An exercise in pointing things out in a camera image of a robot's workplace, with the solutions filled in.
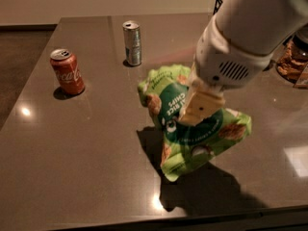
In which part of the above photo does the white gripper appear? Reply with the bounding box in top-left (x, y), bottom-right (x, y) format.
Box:
top-left (178, 15), bottom-right (272, 126)

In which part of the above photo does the green rice chip bag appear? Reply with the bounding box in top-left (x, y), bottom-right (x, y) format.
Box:
top-left (137, 64), bottom-right (253, 183)

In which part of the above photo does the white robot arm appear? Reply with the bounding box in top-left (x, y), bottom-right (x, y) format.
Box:
top-left (178, 0), bottom-right (308, 126)

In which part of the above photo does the silver slim drink can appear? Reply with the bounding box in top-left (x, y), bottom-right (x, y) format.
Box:
top-left (122, 20), bottom-right (141, 66)

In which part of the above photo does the snack jar on right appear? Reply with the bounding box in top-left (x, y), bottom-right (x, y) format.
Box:
top-left (276, 25), bottom-right (308, 89)

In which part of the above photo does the red Coca-Cola can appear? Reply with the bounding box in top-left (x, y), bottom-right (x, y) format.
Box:
top-left (50, 48), bottom-right (85, 95)

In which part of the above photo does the black wire basket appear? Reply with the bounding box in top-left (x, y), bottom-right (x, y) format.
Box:
top-left (213, 0), bottom-right (224, 14)

